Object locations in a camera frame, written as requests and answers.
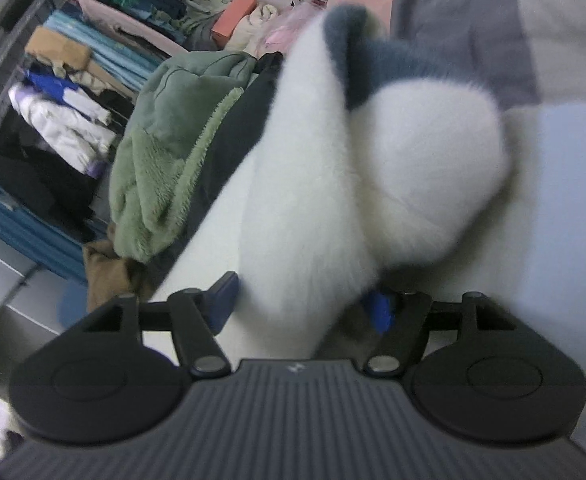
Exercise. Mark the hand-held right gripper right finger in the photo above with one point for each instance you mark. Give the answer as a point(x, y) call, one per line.
point(380, 310)

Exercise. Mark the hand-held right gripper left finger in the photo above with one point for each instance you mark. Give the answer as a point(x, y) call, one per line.
point(223, 300)

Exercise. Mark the white blue striped sweater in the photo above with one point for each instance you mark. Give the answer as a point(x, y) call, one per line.
point(398, 170)

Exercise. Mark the black hanging clothes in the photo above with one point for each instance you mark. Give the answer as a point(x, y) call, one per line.
point(33, 180)

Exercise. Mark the brown printed garment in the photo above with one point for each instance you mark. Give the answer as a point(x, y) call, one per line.
point(108, 275)

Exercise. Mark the green fleece jacket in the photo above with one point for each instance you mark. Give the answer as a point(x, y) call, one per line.
point(163, 160)

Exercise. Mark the black garment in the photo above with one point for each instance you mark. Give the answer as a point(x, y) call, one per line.
point(243, 125)

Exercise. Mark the patchwork quilt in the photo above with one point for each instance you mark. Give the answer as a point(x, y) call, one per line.
point(563, 200)

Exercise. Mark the white puffer jacket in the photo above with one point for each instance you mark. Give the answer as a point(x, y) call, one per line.
point(63, 130)

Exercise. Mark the light blue garment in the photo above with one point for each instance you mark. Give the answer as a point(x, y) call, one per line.
point(113, 55)

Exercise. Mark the blue and white garment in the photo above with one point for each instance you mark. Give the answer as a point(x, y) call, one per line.
point(48, 82)

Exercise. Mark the cream cloth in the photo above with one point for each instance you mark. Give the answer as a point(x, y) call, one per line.
point(258, 22)

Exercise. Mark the salmon box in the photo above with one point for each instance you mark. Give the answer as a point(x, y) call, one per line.
point(233, 20)

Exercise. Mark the pink fluffy cloth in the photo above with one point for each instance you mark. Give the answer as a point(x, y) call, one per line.
point(293, 27)

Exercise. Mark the pink pants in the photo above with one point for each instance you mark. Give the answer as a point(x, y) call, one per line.
point(123, 20)

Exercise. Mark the green camouflage garment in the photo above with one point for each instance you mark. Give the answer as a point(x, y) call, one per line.
point(203, 2)

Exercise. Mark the tan jacket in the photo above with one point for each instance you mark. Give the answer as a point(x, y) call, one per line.
point(53, 47)

